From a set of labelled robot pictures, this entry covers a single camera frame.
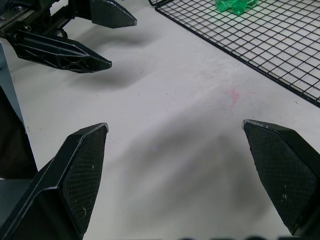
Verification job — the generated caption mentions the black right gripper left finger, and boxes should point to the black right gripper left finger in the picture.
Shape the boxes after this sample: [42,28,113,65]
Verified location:
[0,122,110,240]

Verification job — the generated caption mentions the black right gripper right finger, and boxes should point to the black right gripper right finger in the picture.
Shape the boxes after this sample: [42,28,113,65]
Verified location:
[241,119,320,238]

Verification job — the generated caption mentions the green plastic object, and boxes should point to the green plastic object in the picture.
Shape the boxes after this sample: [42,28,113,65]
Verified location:
[214,0,259,14]

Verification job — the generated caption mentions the black wire mesh rack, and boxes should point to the black wire mesh rack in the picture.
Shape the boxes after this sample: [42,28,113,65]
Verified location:
[148,0,320,109]

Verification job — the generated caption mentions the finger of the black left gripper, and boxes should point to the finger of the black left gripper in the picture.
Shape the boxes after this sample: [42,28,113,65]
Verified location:
[10,30,113,75]
[90,0,138,29]

